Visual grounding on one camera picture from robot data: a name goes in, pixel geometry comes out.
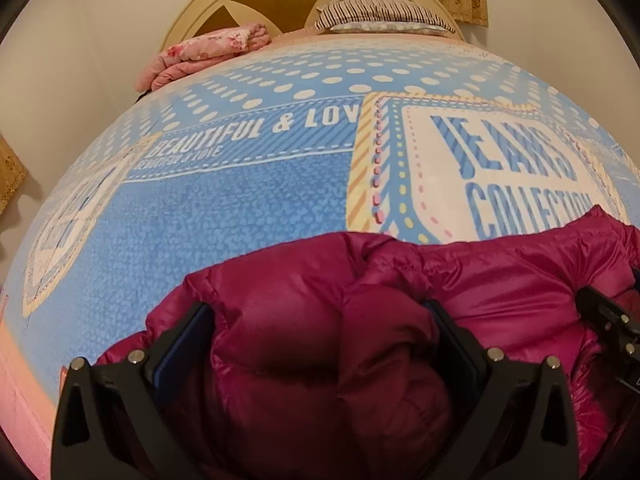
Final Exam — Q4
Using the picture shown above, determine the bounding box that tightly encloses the pink floral folded blanket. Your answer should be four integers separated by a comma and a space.
136, 22, 273, 93

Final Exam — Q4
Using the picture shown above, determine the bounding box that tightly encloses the striped pillow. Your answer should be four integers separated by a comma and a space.
314, 0, 457, 36

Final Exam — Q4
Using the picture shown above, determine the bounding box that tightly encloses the wide yellow floral curtain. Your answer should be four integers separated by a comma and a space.
0, 134, 30, 213

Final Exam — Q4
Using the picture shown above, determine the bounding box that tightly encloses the blue pink printed bedsheet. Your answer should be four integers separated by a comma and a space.
0, 27, 640, 466

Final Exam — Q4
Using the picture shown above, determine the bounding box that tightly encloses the magenta quilted down jacket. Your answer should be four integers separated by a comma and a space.
94, 204, 640, 480

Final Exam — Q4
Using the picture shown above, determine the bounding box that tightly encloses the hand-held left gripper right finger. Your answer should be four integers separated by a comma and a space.
423, 299, 582, 480

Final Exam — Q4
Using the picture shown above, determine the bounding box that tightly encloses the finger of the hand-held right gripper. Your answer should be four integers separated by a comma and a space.
574, 285, 640, 356

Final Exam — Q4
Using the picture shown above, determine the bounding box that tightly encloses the cream wooden headboard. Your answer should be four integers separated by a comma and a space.
162, 0, 466, 53

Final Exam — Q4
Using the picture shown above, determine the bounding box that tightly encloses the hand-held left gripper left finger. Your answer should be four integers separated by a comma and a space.
50, 301, 216, 480

